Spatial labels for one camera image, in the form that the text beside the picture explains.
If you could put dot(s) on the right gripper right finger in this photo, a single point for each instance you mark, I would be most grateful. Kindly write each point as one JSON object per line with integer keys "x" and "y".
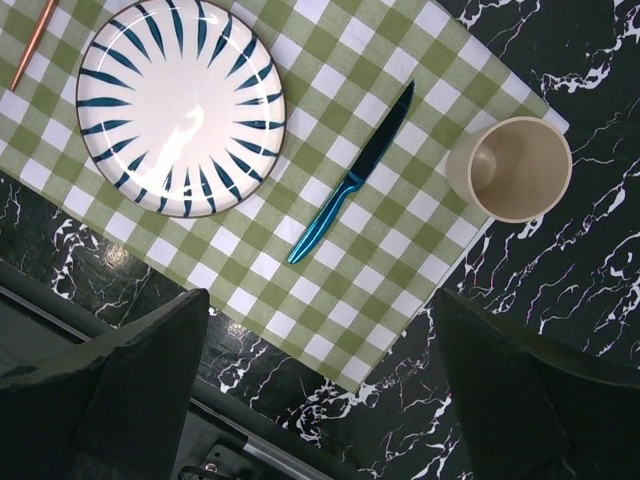
{"x": 530, "y": 407}

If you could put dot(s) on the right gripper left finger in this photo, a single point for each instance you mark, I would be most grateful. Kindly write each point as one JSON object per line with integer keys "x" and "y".
{"x": 112, "y": 407}

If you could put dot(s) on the beige paper cup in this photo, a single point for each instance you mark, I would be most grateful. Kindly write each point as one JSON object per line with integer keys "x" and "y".
{"x": 514, "y": 171}

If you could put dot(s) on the white blue striped plate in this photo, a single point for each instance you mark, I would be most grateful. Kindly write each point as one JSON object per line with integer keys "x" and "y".
{"x": 181, "y": 107}

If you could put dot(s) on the blue plastic knife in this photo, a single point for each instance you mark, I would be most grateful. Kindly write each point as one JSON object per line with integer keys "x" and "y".
{"x": 356, "y": 177}

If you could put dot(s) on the green checkered cloth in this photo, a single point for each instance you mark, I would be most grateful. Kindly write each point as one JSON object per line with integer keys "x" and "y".
{"x": 344, "y": 64}

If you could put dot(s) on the brown wooden fork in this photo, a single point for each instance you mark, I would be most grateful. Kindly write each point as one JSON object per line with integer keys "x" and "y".
{"x": 36, "y": 36}

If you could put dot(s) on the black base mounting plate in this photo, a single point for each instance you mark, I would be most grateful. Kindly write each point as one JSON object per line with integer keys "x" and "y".
{"x": 221, "y": 439}

